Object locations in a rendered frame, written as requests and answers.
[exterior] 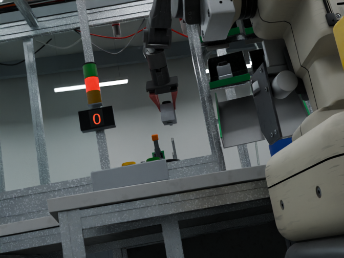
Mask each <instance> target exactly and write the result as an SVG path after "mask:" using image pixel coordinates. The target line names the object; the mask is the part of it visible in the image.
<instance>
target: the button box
mask: <svg viewBox="0 0 344 258"><path fill-rule="evenodd" d="M91 179H92V186H93V191H100V190H107V189H113V188H119V187H126V186H132V185H138V184H145V183H152V182H158V181H164V180H169V175H168V170H167V164H166V159H161V160H154V161H148V162H144V163H138V164H131V165H125V166H121V167H115V168H109V169H104V170H98V171H92V172H91Z"/></svg>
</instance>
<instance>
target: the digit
mask: <svg viewBox="0 0 344 258"><path fill-rule="evenodd" d="M89 118H90V125H91V127H96V126H102V125H104V119H103V112H102V109H98V110H92V111H89Z"/></svg>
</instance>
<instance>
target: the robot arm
mask: <svg viewBox="0 0 344 258"><path fill-rule="evenodd" d="M171 14H172V17H173V18H181V19H183V23H187V24H189V25H193V24H200V23H201V16H200V0H153V5H152V8H151V11H150V13H149V19H148V20H147V25H146V29H143V31H142V41H143V42H144V47H143V54H144V56H145V58H146V59H147V61H148V65H149V69H150V74H151V77H152V80H151V81H147V82H146V92H149V97H150V99H151V100H152V101H153V102H154V103H155V105H156V106H157V107H158V109H159V111H160V101H159V97H158V94H163V93H169V92H171V96H172V100H173V105H174V109H176V97H177V93H178V77H177V76H173V77H170V76H169V71H168V66H167V62H166V57H165V52H164V49H171V38H172V31H171V21H172V18H171Z"/></svg>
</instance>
